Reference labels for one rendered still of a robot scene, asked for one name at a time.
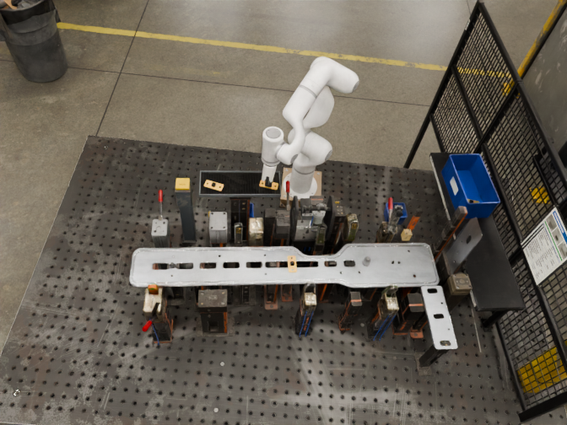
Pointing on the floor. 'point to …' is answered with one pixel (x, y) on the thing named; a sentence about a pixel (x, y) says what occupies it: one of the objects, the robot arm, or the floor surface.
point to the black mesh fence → (508, 192)
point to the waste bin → (33, 38)
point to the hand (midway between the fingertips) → (268, 181)
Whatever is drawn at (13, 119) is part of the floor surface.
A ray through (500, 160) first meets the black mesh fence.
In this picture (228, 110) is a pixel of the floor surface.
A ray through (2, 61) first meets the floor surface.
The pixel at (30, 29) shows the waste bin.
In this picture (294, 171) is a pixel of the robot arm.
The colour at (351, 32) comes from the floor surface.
